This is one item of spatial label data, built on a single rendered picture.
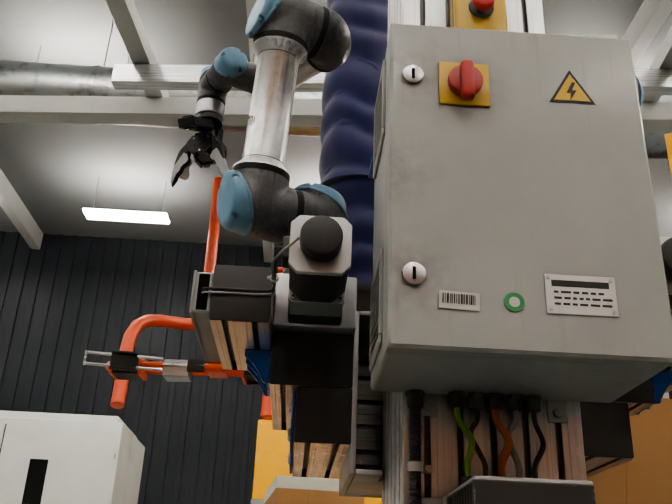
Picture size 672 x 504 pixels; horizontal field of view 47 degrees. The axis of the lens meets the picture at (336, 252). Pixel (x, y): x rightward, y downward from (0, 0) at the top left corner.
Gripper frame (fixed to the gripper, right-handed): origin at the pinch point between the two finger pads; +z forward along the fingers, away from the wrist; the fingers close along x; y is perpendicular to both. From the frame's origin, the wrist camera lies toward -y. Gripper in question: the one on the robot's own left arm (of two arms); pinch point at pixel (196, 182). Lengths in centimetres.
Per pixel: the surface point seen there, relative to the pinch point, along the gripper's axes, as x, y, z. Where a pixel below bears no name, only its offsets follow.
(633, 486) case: -95, 41, 68
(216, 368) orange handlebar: 4.4, 29.2, 39.3
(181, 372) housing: 13, 26, 41
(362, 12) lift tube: -32, 32, -74
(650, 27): -180, 528, -445
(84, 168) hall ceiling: 586, 668, -475
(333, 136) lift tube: -24, 32, -30
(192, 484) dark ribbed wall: 505, 951, -67
